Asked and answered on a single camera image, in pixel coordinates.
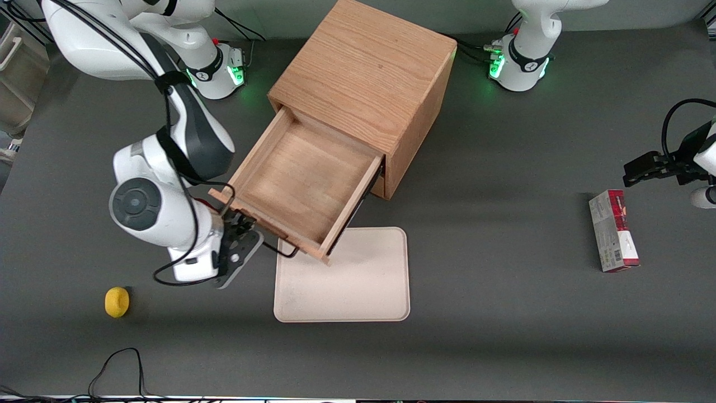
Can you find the beige plastic crate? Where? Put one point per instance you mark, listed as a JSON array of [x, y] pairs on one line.
[[19, 73]]

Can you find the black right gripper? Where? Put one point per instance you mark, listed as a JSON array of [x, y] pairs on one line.
[[236, 225]]

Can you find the beige rectangular tray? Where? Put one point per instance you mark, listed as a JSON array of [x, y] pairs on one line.
[[358, 280]]

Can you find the oak wooden drawer cabinet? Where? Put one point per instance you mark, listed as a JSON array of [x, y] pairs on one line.
[[369, 67]]

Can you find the grey and red carton box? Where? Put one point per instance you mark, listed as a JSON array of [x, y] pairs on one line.
[[612, 232]]

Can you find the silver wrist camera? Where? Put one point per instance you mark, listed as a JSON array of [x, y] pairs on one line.
[[703, 197], [193, 266]]

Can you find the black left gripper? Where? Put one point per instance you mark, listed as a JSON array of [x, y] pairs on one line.
[[678, 166]]

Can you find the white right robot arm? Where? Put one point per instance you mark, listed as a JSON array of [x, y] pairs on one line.
[[145, 201]]

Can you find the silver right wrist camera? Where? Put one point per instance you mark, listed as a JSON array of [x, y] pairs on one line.
[[193, 266]]

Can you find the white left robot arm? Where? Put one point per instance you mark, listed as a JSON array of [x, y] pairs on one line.
[[528, 50]]

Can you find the yellow lemon toy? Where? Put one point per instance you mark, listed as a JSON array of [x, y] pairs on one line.
[[117, 302]]

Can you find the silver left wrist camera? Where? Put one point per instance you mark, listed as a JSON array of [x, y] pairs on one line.
[[703, 197]]

